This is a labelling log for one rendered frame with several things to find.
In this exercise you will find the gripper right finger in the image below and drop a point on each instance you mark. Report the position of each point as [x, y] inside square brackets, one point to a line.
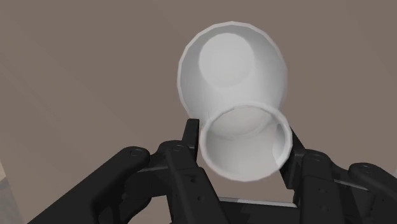
[322, 183]

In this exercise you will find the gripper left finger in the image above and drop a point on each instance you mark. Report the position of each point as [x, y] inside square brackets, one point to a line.
[173, 180]

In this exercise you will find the white cup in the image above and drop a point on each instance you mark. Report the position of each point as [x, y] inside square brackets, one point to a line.
[245, 142]

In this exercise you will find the white bowl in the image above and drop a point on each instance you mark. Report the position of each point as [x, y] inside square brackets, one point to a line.
[229, 71]

